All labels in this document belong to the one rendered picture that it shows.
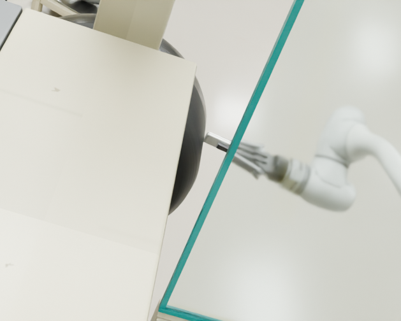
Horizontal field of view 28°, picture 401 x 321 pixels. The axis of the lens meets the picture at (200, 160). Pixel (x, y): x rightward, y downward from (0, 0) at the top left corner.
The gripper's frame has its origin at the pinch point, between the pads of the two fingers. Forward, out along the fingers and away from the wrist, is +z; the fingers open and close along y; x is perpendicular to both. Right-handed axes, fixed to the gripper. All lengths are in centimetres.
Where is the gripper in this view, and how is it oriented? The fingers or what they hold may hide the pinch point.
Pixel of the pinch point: (217, 141)
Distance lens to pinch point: 211.2
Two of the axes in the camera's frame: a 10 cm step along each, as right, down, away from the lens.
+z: -9.0, -3.9, -2.0
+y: -1.0, 6.3, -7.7
